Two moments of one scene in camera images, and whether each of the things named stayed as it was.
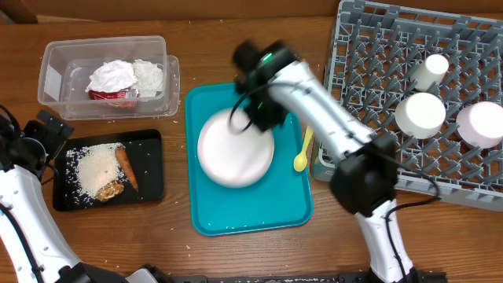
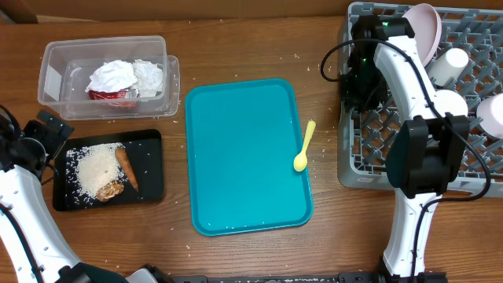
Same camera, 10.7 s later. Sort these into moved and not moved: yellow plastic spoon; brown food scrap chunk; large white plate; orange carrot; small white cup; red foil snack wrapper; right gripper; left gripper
Moved: large white plate; small white cup; right gripper
Not moved: brown food scrap chunk; left gripper; orange carrot; yellow plastic spoon; red foil snack wrapper
